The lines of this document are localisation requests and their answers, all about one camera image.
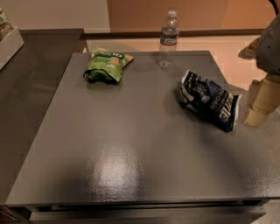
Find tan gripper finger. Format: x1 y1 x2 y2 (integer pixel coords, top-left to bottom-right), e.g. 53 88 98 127
244 38 260 58
243 73 280 127

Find blue chip bag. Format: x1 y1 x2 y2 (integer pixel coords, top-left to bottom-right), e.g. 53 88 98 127
179 70 241 132

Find green snack bag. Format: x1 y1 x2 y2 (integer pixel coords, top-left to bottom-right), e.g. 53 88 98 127
83 46 134 82

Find clear plastic water bottle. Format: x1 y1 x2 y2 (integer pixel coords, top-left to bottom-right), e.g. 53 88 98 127
158 10 179 69

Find white box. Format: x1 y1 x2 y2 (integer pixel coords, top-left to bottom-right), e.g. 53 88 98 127
0 27 25 70

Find packaged items in box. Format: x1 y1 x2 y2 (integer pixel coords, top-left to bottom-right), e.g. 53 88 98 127
0 8 13 41

